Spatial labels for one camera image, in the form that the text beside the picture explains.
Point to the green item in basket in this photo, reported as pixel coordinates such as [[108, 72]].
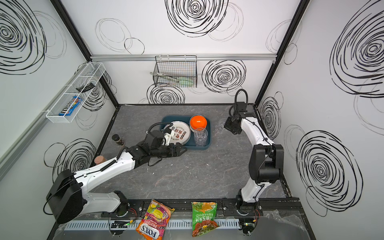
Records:
[[186, 81]]

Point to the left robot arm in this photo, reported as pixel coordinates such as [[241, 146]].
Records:
[[71, 196]]

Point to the black wire basket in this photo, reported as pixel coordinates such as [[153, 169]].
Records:
[[169, 67]]

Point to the pink capped bottle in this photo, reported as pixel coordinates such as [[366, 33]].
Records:
[[99, 160]]

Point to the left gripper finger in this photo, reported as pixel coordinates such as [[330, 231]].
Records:
[[177, 147], [176, 152]]

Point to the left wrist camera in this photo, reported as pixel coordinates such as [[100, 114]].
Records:
[[169, 136]]

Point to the white wire shelf basket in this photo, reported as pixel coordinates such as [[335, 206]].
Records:
[[93, 100]]

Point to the small dark spice bottle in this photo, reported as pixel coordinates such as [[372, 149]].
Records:
[[118, 140]]

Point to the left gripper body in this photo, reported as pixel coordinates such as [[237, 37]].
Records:
[[169, 150]]

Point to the blue M&M's candy bag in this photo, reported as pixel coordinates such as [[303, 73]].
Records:
[[71, 106]]

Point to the white slotted cable duct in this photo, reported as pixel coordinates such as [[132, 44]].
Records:
[[114, 225]]

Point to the green snack bag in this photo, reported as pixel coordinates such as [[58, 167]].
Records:
[[204, 214]]

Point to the clear drinking glass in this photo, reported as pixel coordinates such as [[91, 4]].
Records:
[[200, 137]]

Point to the teal plastic bin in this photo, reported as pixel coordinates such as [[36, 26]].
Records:
[[191, 145]]

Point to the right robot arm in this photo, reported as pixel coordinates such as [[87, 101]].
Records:
[[266, 164]]

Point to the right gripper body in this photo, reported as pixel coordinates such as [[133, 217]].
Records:
[[231, 127]]

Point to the orange plastic bowl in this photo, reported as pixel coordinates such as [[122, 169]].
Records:
[[198, 121]]

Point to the Fox's fruits candy bag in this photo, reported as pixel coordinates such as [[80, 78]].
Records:
[[155, 221]]

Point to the black remote in shelf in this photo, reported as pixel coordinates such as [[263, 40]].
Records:
[[85, 88]]

